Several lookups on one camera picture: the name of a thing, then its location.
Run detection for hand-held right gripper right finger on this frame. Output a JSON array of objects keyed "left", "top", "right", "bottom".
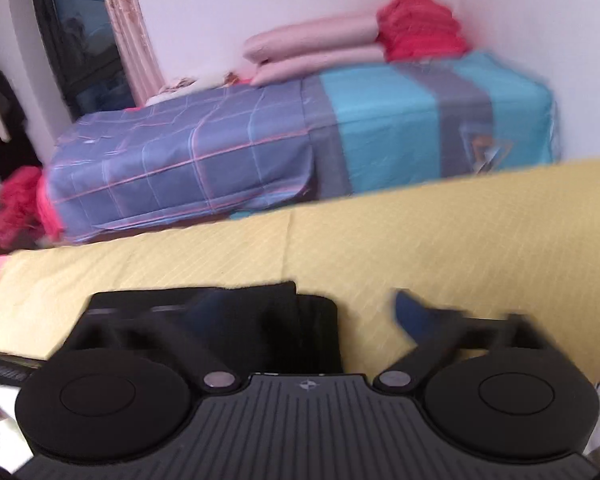
[{"left": 374, "top": 287, "right": 561, "bottom": 396}]

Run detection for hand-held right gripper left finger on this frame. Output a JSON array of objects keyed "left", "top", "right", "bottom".
[{"left": 82, "top": 290, "right": 243, "bottom": 393}]

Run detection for black pants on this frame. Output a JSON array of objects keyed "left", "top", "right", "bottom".
[{"left": 87, "top": 280, "right": 343, "bottom": 376}]

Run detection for yellow quilted blanket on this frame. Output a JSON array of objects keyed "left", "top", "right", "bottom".
[{"left": 0, "top": 152, "right": 600, "bottom": 391}]

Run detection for red blanket pile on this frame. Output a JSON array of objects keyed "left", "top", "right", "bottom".
[
  {"left": 0, "top": 165, "right": 48, "bottom": 251},
  {"left": 376, "top": 0, "right": 470, "bottom": 62}
]

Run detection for pink bed underlay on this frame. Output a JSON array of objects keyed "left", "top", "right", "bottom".
[{"left": 36, "top": 177, "right": 68, "bottom": 242}]

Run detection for blue plaid bed sheet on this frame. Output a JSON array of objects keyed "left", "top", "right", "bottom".
[{"left": 45, "top": 77, "right": 326, "bottom": 243}]

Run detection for teal and grey striped sheet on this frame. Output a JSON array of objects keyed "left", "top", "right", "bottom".
[{"left": 230, "top": 50, "right": 561, "bottom": 221}]

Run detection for pink pillow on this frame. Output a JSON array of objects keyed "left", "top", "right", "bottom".
[
  {"left": 250, "top": 42, "right": 391, "bottom": 87},
  {"left": 242, "top": 12, "right": 383, "bottom": 63}
]

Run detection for pink patterned curtain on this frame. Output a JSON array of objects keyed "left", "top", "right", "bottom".
[{"left": 97, "top": 0, "right": 166, "bottom": 106}]

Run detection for dark window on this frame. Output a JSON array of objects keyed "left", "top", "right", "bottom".
[{"left": 27, "top": 0, "right": 136, "bottom": 121}]

